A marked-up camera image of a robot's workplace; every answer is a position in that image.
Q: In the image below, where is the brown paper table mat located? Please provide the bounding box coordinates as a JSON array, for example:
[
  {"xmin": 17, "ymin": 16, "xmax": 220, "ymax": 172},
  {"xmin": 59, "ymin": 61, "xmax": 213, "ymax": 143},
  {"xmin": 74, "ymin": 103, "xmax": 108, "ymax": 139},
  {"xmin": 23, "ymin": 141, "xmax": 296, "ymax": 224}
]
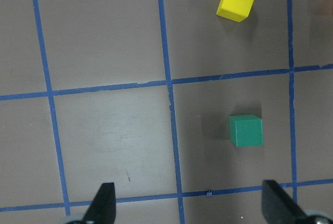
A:
[{"xmin": 1, "ymin": 0, "xmax": 332, "ymax": 223}]

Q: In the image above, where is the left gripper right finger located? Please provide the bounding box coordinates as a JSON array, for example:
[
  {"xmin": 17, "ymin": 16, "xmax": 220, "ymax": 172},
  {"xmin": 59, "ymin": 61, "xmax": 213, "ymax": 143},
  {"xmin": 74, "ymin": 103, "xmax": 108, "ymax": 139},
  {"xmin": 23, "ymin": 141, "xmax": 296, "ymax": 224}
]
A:
[{"xmin": 261, "ymin": 180, "xmax": 312, "ymax": 224}]

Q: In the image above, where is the green wooden block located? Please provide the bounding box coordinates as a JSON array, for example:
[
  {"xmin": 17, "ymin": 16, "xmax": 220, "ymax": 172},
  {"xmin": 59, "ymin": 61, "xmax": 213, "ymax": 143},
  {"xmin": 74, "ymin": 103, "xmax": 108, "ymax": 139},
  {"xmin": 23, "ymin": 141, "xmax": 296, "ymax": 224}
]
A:
[{"xmin": 228, "ymin": 114, "xmax": 263, "ymax": 148}]

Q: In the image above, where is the yellow wooden block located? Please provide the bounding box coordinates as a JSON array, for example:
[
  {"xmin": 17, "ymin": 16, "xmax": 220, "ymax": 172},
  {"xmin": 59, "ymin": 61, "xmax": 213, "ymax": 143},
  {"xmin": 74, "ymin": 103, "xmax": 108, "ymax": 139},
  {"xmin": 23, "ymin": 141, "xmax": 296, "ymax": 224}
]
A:
[{"xmin": 216, "ymin": 0, "xmax": 254, "ymax": 22}]

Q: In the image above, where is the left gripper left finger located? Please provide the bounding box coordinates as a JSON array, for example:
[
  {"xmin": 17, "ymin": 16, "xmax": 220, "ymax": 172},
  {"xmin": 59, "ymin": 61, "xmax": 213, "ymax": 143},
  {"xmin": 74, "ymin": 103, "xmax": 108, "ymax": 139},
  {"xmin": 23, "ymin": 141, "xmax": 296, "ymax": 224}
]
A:
[{"xmin": 82, "ymin": 182, "xmax": 116, "ymax": 224}]

